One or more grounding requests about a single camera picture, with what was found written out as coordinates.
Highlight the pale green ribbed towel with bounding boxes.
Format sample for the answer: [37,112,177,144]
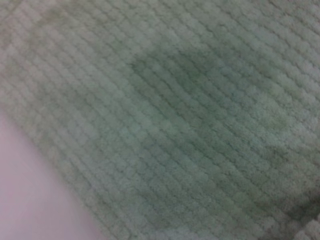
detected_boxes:
[0,0,320,240]

